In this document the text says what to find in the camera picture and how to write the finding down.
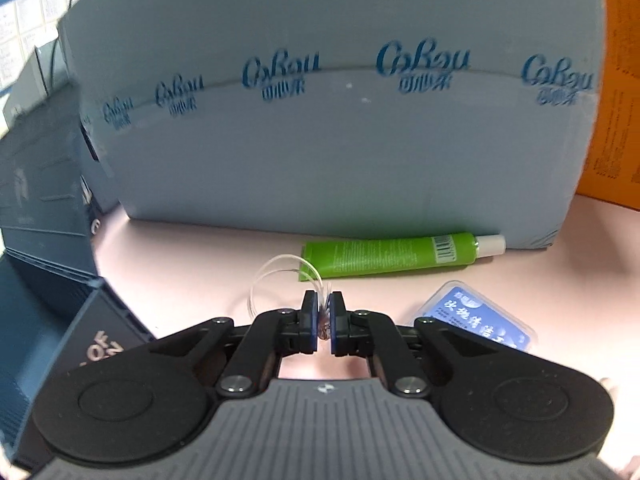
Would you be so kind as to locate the orange cardboard box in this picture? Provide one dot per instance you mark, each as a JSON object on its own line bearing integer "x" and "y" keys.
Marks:
{"x": 615, "y": 110}

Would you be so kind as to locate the large light blue cardboard box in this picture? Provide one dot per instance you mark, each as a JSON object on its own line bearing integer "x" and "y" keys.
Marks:
{"x": 325, "y": 160}

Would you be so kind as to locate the clear case with blue contents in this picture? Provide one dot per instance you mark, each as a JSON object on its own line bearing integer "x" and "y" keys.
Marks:
{"x": 475, "y": 315}

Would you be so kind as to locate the wall notice board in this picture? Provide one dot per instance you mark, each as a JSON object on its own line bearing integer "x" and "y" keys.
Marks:
{"x": 30, "y": 15}

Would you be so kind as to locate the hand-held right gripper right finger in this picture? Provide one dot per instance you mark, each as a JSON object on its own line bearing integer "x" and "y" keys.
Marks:
{"x": 336, "y": 320}

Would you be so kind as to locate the light blue box with label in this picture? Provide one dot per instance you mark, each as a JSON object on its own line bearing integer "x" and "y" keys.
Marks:
{"x": 47, "y": 70}

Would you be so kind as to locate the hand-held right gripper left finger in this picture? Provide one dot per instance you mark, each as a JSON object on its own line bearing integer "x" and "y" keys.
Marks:
{"x": 311, "y": 320}

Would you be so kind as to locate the dark blue storage box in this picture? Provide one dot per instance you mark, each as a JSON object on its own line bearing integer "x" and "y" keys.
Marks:
{"x": 40, "y": 210}

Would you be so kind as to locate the pink desktop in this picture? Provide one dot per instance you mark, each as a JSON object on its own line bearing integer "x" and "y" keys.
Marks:
{"x": 200, "y": 260}

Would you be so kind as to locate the green tube with white cap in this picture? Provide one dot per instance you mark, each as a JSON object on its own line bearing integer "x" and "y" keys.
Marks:
{"x": 375, "y": 257}

